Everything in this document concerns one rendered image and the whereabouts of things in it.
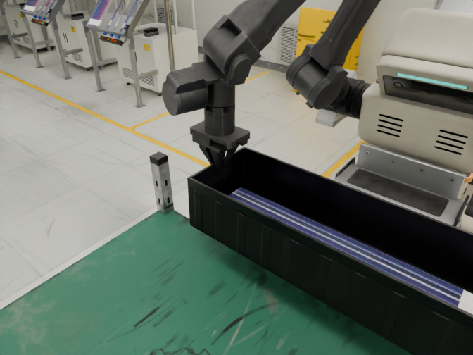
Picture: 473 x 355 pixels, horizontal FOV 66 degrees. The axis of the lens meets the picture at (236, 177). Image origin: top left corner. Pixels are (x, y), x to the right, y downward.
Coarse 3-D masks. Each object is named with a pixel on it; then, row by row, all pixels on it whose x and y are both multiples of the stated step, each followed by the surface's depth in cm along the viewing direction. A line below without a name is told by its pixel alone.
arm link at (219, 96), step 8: (208, 88) 63; (216, 88) 62; (224, 88) 62; (232, 88) 63; (208, 96) 63; (216, 96) 63; (224, 96) 63; (232, 96) 64; (208, 104) 64; (216, 104) 64; (224, 104) 64; (232, 104) 65
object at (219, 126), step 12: (204, 108) 66; (216, 108) 64; (228, 108) 65; (204, 120) 68; (216, 120) 65; (228, 120) 66; (204, 132) 68; (216, 132) 66; (228, 132) 67; (240, 132) 68; (228, 144) 65
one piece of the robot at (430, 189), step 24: (360, 144) 85; (360, 168) 87; (384, 168) 83; (408, 168) 80; (432, 168) 76; (384, 192) 79; (408, 192) 79; (432, 192) 79; (456, 192) 75; (432, 216) 72; (456, 216) 72
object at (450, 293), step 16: (240, 192) 75; (256, 208) 70; (272, 208) 71; (288, 224) 67; (304, 224) 67; (320, 224) 67; (336, 240) 63; (352, 240) 63; (368, 256) 60; (384, 256) 60; (400, 272) 57; (416, 272) 57; (432, 288) 55; (448, 288) 55; (464, 304) 52
